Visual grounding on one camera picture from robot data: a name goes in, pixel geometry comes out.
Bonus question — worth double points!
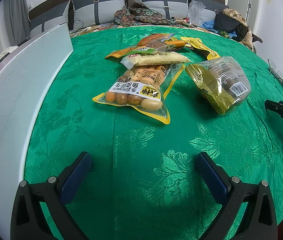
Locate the yellow snack packet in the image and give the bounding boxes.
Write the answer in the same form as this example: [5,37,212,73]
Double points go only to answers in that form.
[180,37,219,60]

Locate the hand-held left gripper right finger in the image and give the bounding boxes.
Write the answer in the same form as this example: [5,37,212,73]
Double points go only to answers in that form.
[195,151,278,240]

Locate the dark floral cloth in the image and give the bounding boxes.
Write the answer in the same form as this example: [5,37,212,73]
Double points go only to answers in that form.
[113,1,182,27]

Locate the clear bag of green-gold packets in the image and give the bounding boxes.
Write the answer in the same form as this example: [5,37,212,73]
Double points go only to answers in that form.
[185,56,251,117]

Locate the cream cracker packet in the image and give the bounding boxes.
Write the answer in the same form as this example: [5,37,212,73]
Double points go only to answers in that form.
[121,52,191,68]

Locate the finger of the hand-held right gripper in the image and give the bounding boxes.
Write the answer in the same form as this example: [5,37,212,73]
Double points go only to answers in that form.
[265,100,283,117]

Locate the clear yellow-edged peanut bag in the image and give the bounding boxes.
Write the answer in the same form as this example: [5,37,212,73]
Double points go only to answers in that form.
[92,64,185,125]

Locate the eyeglasses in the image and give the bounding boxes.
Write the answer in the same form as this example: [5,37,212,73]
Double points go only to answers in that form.
[268,58,283,80]

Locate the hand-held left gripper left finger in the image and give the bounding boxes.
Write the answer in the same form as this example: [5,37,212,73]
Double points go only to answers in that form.
[10,151,93,240]

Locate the clear plastic bag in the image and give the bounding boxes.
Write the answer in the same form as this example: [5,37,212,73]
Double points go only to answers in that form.
[186,0,205,27]

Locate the green floral blanket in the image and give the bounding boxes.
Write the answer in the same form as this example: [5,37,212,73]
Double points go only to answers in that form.
[24,26,283,240]

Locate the beige cloth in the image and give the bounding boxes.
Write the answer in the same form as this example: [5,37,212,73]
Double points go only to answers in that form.
[223,8,257,53]

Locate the black bag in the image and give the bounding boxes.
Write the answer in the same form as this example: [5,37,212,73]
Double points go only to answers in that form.
[214,12,248,34]

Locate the grey pillow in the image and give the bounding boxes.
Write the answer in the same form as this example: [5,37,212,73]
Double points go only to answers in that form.
[189,0,229,23]
[29,1,72,39]
[71,0,127,28]
[133,0,190,20]

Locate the clear packet with orange snack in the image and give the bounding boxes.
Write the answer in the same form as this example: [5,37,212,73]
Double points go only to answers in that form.
[146,40,192,53]

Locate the white cloth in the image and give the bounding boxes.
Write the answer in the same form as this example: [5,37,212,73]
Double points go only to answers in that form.
[0,45,19,64]

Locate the blue cloth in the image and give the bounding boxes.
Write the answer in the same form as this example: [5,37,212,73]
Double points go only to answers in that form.
[201,20,237,38]

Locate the orange sausage snack packet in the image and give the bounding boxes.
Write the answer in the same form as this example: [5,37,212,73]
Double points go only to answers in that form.
[104,47,157,60]

